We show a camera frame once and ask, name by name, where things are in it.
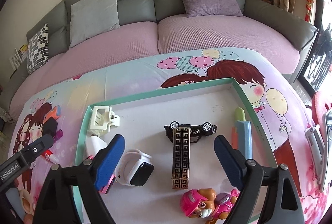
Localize light grey cushion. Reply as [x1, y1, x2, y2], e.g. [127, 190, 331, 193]
[70, 0, 120, 48]

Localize black gold patterned box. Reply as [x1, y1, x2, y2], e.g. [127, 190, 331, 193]
[172, 127, 191, 190]

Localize left hand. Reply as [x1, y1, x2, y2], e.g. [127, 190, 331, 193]
[18, 189, 34, 224]

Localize cartoon print table cloth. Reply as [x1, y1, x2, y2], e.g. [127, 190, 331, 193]
[9, 48, 331, 223]

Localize pink kids smartwatch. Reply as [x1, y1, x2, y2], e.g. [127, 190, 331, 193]
[100, 174, 116, 194]

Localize teal-rimmed white tray box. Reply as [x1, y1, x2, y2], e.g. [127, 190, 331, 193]
[72, 77, 278, 224]

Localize green blue orange utility knife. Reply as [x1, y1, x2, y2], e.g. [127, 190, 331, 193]
[231, 107, 253, 159]

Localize pink pup toy figure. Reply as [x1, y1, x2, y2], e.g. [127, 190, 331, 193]
[180, 188, 240, 223]

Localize white usb charger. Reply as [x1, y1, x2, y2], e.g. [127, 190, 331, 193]
[85, 135, 107, 159]

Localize cream plastic hair claw clip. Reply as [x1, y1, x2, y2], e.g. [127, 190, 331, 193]
[88, 106, 120, 137]

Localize black power adapter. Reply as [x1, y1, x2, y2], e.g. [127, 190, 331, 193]
[42, 117, 58, 138]

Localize red white glue bottle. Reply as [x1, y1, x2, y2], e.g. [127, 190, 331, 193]
[42, 150, 59, 164]

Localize magazines beside sofa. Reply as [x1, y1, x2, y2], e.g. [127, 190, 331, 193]
[9, 44, 28, 71]

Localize grey sofa with pink cover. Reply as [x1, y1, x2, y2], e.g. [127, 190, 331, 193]
[1, 0, 318, 119]

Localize black white patterned cushion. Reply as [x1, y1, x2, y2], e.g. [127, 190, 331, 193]
[26, 23, 49, 75]

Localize black toy car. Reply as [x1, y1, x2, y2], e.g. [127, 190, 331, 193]
[164, 121, 217, 143]

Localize white smartwatch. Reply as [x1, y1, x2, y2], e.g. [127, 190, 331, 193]
[114, 149, 154, 187]

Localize pink chair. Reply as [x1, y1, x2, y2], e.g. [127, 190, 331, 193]
[305, 91, 331, 192]

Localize black metal rack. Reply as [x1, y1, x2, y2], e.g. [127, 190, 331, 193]
[304, 23, 331, 91]

